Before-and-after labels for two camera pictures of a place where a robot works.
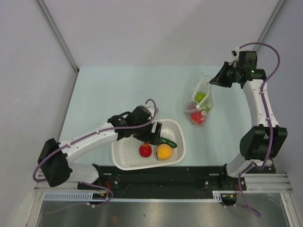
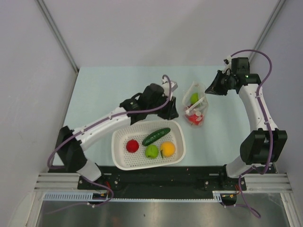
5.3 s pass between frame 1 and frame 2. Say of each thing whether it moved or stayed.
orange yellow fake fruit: moved
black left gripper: moved
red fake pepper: moved
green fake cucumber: moved
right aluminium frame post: stayed
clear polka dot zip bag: moved
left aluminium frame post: stayed
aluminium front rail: stayed
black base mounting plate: stayed
